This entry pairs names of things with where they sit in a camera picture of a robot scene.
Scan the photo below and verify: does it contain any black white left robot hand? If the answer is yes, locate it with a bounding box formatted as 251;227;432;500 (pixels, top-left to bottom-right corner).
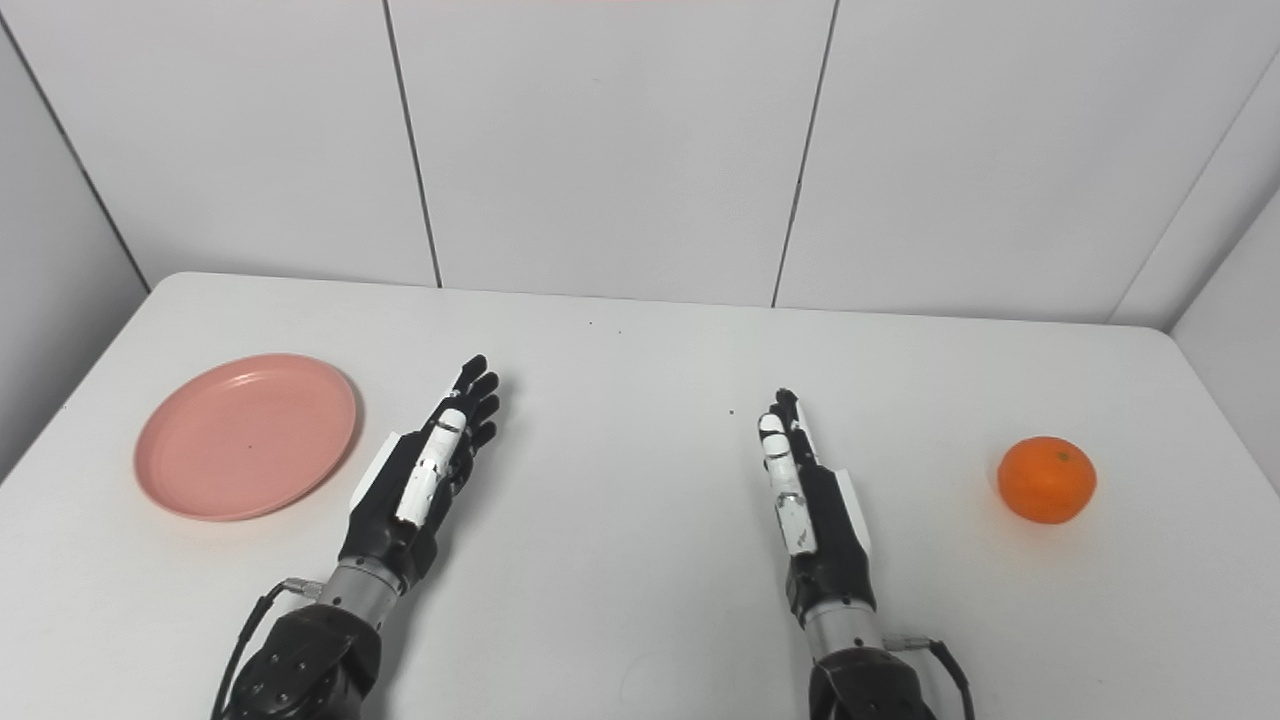
338;355;501;594

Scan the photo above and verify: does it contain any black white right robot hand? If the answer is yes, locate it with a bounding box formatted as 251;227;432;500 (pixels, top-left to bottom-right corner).
756;388;878;629

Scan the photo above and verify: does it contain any pink round plate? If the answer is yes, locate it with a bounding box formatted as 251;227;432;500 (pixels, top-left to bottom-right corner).
134;353;359;523

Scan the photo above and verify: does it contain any orange fruit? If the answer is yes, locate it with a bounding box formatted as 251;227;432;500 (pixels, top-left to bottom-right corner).
997;436;1099;526

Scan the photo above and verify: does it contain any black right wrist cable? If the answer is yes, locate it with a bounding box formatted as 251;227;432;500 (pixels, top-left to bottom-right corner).
884;632;977;720

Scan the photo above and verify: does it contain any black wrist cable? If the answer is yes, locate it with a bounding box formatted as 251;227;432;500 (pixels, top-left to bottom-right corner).
884;632;977;720
209;577;324;720

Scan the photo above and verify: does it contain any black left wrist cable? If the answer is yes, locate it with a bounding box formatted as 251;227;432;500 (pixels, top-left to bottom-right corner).
209;577;324;720

